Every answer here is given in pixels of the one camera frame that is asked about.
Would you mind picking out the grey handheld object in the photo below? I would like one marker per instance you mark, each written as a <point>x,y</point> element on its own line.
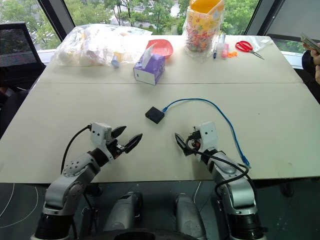
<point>310,41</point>

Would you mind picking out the black mesh office chair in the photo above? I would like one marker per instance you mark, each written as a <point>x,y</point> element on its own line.
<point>17,50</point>

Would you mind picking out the red plastic bowl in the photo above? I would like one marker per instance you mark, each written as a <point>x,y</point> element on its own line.
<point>163,48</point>

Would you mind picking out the person's bare hand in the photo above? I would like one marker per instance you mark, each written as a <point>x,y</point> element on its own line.
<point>314,51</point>

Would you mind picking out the pink small item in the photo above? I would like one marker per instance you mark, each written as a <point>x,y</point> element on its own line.
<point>225,51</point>

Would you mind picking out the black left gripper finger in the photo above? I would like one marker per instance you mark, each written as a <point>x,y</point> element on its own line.
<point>133,143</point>
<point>119,131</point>

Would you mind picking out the orange small item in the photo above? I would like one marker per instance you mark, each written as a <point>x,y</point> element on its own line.
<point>232,54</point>

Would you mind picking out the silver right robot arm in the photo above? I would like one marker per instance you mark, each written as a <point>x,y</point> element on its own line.
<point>237,195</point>

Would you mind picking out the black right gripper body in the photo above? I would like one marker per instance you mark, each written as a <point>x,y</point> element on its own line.
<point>194,142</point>

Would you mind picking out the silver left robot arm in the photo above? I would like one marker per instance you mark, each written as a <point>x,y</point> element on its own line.
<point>75,172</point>

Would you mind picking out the colourful patterned plastic bag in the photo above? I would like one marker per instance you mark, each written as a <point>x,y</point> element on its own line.
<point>200,32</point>

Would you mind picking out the yellow plastic container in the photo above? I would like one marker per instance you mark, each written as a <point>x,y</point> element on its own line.
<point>205,5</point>

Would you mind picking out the small clear plastic sleeve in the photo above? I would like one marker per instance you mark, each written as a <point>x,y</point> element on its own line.
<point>262,43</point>

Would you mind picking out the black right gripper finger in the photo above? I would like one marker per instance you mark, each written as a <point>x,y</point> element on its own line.
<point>181,143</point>

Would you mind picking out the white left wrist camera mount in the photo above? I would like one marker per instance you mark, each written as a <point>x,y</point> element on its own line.
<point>100,132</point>

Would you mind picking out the small blue yellow bottle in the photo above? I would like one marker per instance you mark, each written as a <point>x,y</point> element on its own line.
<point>116,59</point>

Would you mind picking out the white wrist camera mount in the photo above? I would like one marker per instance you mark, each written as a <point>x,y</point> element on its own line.
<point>208,135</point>
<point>100,132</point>

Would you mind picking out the small black box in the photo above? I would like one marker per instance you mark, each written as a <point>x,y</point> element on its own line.
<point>155,115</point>

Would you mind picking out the purple tissue box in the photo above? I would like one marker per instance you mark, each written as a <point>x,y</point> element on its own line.
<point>150,71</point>

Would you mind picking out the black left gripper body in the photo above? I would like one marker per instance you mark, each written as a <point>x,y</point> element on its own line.
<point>115,148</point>

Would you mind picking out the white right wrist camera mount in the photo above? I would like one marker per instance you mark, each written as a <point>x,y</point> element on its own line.
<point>208,135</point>

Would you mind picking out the blue pen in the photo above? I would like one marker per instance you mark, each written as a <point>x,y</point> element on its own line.
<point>215,51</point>

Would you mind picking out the large clear plastic bag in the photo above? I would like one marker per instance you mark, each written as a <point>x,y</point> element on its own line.
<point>95,45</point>

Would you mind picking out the dark window frame post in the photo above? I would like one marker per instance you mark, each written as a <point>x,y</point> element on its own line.
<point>265,15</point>

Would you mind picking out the person's dark clothing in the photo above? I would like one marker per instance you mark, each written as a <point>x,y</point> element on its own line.
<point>310,75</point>

